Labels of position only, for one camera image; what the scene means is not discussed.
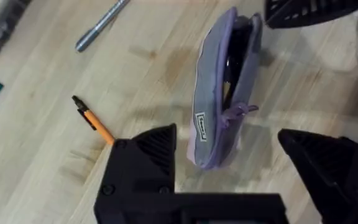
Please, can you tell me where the grey metallic pen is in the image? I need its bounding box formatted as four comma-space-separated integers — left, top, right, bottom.
75, 0, 131, 53

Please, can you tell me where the grey and purple zip bag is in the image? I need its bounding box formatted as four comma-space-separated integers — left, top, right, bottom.
186, 6, 264, 170

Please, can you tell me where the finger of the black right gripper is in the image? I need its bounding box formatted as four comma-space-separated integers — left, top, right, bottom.
264, 0, 358, 30

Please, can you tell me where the orange pen with black cap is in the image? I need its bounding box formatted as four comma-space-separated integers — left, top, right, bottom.
71, 95, 116, 146

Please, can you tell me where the clear bag of dark parts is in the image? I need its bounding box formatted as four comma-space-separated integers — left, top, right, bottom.
0, 0, 32, 57

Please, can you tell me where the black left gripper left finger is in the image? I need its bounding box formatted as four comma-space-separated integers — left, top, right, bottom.
93, 123, 178, 224

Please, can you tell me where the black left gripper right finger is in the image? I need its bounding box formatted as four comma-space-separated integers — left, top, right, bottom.
277, 128, 358, 224

